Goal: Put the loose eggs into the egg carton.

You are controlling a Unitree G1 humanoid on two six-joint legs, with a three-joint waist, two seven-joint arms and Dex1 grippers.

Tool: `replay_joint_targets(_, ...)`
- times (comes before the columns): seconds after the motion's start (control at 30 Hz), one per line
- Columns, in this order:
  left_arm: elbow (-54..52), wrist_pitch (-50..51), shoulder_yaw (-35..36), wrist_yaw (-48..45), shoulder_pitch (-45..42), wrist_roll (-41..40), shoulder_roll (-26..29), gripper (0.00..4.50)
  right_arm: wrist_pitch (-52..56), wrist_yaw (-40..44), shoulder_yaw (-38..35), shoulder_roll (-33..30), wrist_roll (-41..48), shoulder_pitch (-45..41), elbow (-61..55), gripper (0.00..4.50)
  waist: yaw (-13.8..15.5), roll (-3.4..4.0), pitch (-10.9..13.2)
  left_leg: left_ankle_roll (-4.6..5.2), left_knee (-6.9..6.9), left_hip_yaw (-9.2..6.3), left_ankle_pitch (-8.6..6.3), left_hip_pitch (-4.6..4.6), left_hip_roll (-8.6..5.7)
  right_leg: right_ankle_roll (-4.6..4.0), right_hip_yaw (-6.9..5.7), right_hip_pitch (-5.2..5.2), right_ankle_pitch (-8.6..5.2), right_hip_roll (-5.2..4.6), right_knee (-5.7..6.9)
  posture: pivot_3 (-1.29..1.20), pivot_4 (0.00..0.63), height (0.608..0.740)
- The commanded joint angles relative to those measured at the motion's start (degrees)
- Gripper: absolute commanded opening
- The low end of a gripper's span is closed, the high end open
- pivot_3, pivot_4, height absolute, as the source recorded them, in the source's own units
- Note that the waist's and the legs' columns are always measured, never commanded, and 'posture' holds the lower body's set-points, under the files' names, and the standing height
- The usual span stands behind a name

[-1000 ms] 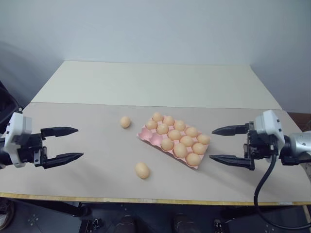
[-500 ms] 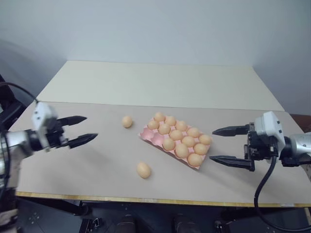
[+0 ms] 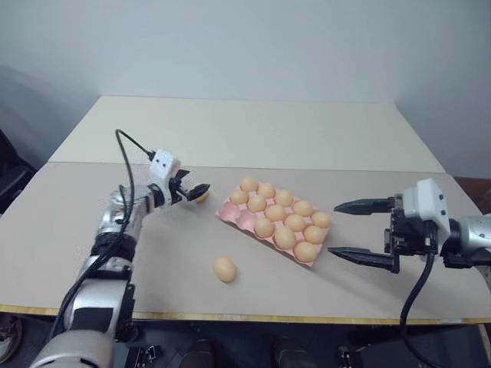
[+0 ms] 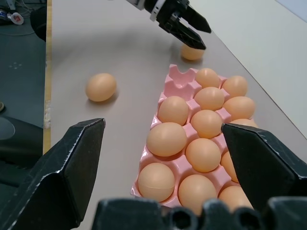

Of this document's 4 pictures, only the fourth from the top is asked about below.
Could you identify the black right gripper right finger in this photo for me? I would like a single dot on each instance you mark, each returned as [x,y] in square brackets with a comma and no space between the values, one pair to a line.
[263,163]

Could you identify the brown egg with seam line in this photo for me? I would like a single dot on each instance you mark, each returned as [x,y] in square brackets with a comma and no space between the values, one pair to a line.
[156,182]

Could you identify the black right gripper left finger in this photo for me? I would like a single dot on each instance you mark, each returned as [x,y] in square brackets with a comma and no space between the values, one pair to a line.
[60,182]

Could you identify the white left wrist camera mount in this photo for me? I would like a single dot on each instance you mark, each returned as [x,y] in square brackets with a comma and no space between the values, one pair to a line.
[157,10]

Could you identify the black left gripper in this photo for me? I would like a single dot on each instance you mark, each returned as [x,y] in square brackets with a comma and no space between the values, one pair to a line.
[171,10]

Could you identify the black rounded object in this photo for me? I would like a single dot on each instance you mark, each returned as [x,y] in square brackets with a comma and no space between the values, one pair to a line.
[38,22]

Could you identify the dark robot body shell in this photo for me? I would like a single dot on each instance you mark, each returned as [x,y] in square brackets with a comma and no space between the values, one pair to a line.
[19,143]

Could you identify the white round red-labelled item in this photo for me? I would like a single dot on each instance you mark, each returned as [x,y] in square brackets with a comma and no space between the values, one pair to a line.
[16,18]

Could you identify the pink plastic egg tray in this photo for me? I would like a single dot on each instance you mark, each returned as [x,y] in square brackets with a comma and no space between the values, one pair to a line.
[178,82]

